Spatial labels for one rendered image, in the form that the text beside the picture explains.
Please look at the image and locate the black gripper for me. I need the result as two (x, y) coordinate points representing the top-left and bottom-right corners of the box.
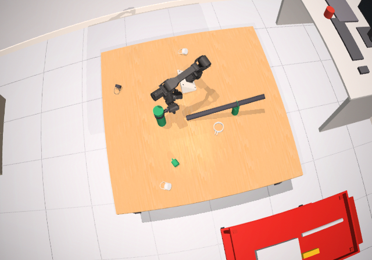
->
(163, 93), (179, 114)

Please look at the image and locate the white mug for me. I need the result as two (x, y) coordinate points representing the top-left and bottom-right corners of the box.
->
(162, 182), (171, 190)
(179, 48), (188, 54)

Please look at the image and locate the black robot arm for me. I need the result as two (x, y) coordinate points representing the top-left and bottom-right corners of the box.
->
(151, 55), (212, 101)

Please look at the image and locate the black metal pipe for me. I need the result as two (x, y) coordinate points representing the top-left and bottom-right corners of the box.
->
(186, 94), (266, 120)

